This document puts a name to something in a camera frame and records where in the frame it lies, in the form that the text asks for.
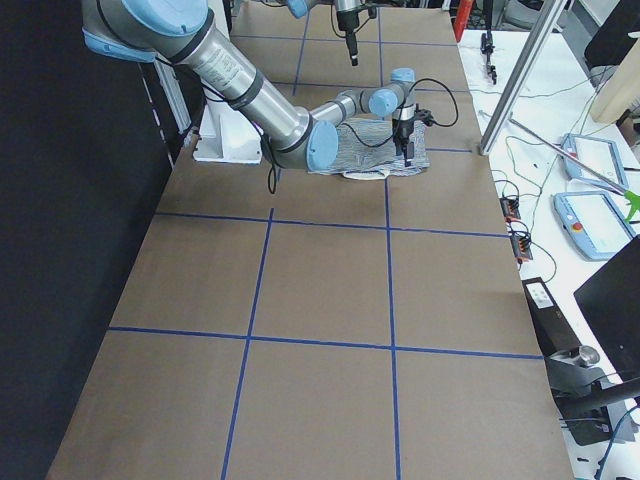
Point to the green tipped grabber stick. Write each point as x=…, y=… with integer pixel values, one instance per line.
x=631, y=197

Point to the black monitor on stand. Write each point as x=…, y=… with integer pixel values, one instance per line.
x=589, y=402

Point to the striped polo shirt white collar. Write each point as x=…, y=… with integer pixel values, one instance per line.
x=357, y=158

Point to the aluminium extrusion frame post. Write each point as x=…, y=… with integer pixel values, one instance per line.
x=532, y=48

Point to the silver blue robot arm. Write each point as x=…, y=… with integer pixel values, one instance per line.
x=301, y=8
x=185, y=33

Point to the silver round knob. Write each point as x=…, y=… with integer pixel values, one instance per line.
x=587, y=356

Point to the black box white label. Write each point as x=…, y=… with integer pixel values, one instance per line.
x=554, y=333

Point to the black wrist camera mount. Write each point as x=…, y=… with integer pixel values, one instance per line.
x=425, y=116

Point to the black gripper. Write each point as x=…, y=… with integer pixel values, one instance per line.
x=347, y=22
x=402, y=129

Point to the black clamp tool on table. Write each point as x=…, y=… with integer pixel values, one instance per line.
x=487, y=50

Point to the blue teach pendant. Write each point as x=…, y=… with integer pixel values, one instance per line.
x=600, y=154
x=593, y=223

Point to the upper blue teach pendant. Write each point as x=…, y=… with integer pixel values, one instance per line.
x=600, y=154

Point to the lower blue teach pendant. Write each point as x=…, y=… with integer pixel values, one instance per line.
x=593, y=223

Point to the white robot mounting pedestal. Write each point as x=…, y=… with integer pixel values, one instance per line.
x=226, y=136

